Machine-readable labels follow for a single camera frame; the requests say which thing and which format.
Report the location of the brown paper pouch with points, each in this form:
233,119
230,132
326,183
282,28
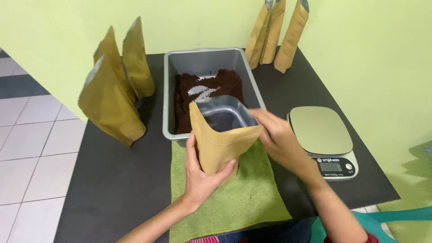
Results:
272,33
109,104
113,57
137,62
222,141
291,37
257,37

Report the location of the grey metal tray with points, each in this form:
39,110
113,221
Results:
202,67

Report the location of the silver kitchen scale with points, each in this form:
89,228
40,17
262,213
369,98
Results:
324,138

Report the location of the ground coffee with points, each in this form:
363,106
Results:
189,101

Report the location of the person's clothing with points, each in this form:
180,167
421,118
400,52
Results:
256,234

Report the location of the person's left hand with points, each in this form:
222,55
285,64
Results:
199,184

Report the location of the person's right fingers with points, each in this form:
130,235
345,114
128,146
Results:
261,125

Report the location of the person's right hand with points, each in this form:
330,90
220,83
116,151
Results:
283,141

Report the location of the green towel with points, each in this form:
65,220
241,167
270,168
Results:
233,199

